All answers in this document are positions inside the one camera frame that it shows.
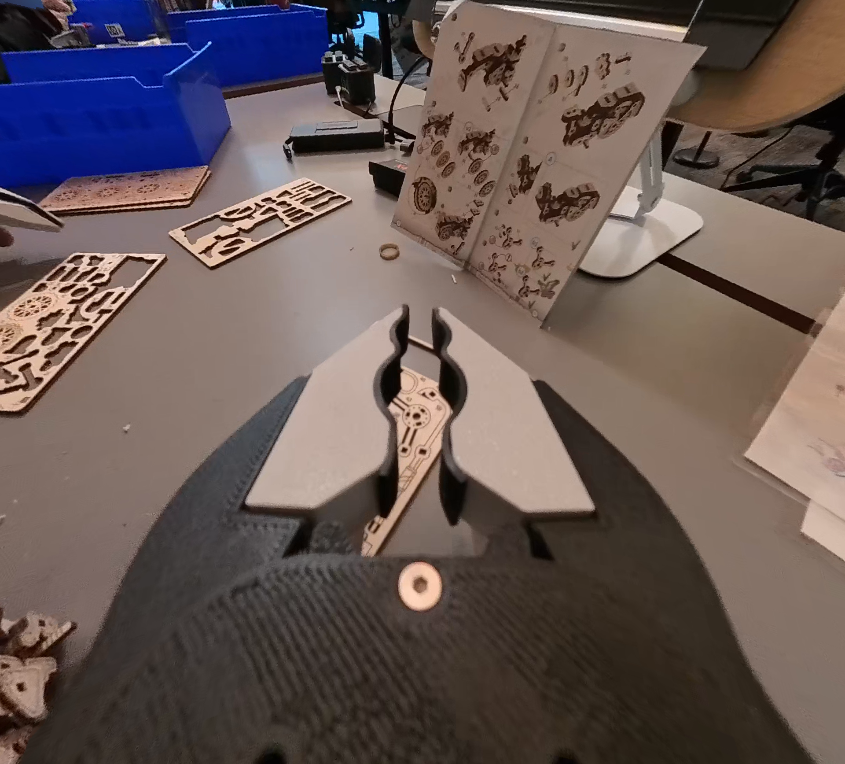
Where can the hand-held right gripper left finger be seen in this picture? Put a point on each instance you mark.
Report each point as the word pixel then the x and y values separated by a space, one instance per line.
pixel 317 447

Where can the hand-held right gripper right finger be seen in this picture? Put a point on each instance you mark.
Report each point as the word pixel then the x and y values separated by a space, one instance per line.
pixel 521 447

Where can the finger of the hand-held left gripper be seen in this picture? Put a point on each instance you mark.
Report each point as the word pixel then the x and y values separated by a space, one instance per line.
pixel 26 219

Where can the wooden sheet with round holes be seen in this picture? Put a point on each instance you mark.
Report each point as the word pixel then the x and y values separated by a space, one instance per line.
pixel 416 420

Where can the wooden sheet with gear cutouts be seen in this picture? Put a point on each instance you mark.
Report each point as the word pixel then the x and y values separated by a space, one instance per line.
pixel 155 262

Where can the wooden engine model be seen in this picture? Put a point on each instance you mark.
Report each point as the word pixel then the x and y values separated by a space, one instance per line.
pixel 26 685

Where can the grey desk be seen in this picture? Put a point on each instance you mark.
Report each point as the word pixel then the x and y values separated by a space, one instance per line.
pixel 231 348

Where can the stack of engraved wooden sheets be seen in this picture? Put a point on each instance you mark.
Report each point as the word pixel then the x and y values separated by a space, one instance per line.
pixel 132 189

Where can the large blue plastic bin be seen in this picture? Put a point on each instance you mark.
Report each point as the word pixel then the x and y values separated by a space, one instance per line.
pixel 99 130

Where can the wooden sheet with large cutouts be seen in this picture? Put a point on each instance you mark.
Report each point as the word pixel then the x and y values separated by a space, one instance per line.
pixel 181 235

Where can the white monitor stand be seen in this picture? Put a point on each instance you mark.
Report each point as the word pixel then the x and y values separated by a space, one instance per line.
pixel 653 229

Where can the white paper sheets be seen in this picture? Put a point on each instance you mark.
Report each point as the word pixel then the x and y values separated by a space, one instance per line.
pixel 805 434

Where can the folded paper instruction sheet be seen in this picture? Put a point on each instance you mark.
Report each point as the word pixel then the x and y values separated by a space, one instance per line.
pixel 515 116

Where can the black charger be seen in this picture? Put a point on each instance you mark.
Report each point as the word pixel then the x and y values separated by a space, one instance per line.
pixel 356 83

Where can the plywood shell chair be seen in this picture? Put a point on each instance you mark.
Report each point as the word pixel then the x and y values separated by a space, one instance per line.
pixel 422 37
pixel 779 70

